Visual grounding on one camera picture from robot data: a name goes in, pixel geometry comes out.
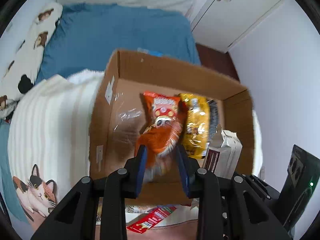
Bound orange snack bag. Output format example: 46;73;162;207
135;91;188;183

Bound white paper snack bag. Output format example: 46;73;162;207
202;125;242;179

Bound red long snack packet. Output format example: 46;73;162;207
126;206;177;233

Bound striped cat print blanket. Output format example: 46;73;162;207
6;69;264;233

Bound yellow black snack bag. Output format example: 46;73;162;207
180;93;219;159

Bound cardboard milk carton box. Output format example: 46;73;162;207
88;49;255;207

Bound white dog print pillow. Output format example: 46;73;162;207
1;2;63;119

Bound blue bed sheet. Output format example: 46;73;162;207
1;3;200;222

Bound white door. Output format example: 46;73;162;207
192;0;281;53

